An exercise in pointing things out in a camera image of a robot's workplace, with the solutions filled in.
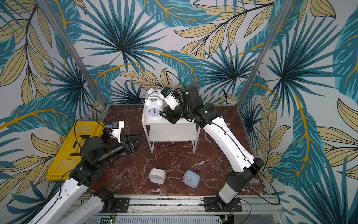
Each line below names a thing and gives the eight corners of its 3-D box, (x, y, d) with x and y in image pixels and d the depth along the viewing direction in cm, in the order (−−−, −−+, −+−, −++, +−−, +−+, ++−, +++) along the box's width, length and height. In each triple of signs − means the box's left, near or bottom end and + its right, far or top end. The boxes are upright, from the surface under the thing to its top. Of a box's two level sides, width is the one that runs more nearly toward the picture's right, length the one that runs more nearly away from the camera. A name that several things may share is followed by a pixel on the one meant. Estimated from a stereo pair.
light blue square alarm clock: (182, 182, 83) (182, 177, 76) (186, 173, 87) (186, 168, 79) (196, 189, 81) (198, 185, 74) (199, 181, 84) (202, 176, 77)
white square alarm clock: (150, 182, 83) (148, 177, 76) (153, 172, 87) (151, 167, 79) (164, 184, 82) (163, 180, 75) (166, 175, 86) (165, 169, 79)
